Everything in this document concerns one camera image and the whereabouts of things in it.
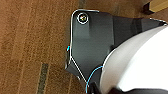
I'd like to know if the blue cable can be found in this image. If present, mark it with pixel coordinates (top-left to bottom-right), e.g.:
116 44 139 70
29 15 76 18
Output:
65 45 105 94

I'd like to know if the white bowl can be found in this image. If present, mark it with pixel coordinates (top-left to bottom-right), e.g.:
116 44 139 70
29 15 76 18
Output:
99 24 168 94

